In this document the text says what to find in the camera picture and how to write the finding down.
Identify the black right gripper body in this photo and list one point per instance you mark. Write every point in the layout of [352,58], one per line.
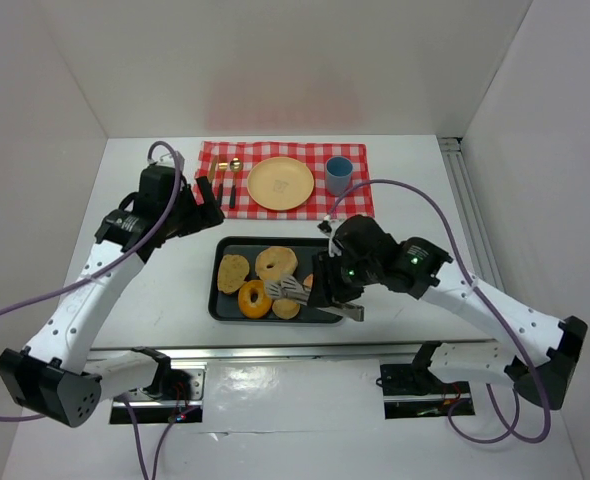
[326,279]

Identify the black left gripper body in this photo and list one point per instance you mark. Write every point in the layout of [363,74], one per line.
[198,209]

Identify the metal tongs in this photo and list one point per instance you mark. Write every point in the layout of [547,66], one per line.
[290,288]

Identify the orange glazed donut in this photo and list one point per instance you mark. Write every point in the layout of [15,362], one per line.
[253,301]

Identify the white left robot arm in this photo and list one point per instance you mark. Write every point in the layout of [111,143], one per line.
[52,375]

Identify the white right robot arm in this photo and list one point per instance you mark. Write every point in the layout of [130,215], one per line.
[534,353]

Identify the flat seeded bread slice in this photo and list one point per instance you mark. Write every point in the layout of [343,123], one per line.
[232,273]

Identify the red checkered cloth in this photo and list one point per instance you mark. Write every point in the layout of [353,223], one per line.
[314,155]

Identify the small round bun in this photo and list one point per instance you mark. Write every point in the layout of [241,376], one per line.
[308,284]

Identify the beige round plate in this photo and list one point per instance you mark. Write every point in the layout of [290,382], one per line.
[280,183]

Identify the large pale bagel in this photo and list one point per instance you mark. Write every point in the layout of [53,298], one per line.
[274,262]

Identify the blue cup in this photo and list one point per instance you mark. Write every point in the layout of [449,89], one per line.
[338,174]

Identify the small tan muffin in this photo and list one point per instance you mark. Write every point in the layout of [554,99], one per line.
[285,309]

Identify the black baking tray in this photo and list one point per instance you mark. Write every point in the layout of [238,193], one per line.
[224,307]

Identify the gold fork black handle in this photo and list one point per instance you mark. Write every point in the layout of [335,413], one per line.
[222,166]

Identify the gold knife black handle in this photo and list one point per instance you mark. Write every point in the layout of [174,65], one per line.
[212,171]

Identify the gold spoon black handle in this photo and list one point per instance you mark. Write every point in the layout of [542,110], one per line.
[236,167]

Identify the aluminium front rail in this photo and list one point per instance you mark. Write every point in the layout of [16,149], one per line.
[292,351]

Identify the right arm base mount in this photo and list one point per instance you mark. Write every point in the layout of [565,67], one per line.
[410,393]

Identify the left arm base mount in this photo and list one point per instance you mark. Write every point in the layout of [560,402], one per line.
[182,401]

